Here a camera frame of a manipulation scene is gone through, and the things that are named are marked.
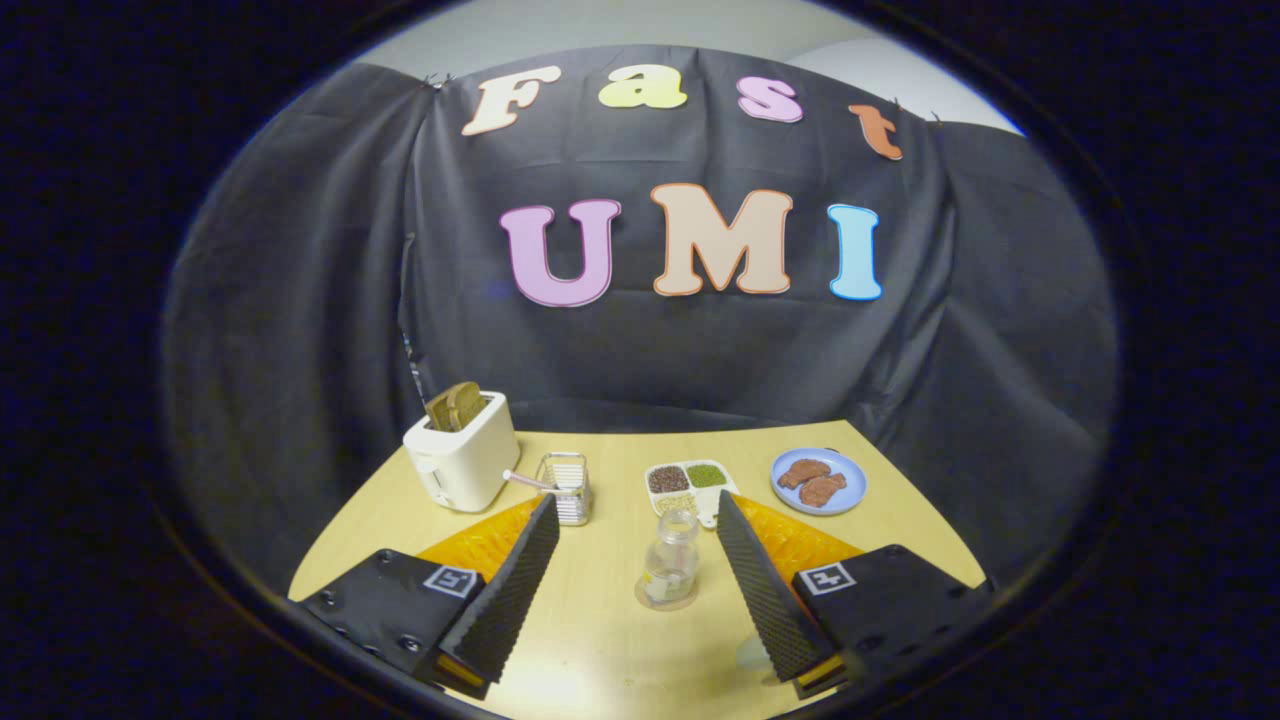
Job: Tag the white toaster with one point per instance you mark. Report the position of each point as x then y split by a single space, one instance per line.
465 460

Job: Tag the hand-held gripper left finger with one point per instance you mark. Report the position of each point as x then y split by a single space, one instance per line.
510 590

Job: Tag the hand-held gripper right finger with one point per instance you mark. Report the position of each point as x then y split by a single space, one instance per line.
765 590

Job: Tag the brown bread slice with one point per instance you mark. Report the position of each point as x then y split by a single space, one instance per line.
443 411
468 402

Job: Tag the clear glass bottle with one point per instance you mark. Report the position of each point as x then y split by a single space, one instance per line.
672 560

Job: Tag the pink stirring stick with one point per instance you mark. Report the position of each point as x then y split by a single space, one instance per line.
525 480

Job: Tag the wooden table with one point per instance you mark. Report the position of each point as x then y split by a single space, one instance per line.
610 620

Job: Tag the green beans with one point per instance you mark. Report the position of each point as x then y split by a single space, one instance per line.
706 475

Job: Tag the black backdrop cloth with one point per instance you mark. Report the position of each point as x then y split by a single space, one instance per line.
700 360

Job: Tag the white divided dish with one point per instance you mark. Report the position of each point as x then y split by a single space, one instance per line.
690 492

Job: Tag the dark brown beans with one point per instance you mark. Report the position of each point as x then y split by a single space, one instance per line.
667 479

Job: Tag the pale yellow beans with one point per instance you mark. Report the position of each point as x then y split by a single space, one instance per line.
680 503

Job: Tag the blue plate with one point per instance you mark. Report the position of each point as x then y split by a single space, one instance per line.
848 480

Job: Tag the clear ribbed glass cup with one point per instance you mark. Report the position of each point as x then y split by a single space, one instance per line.
567 490

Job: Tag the brown meat piece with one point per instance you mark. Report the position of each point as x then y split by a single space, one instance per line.
822 490
803 471

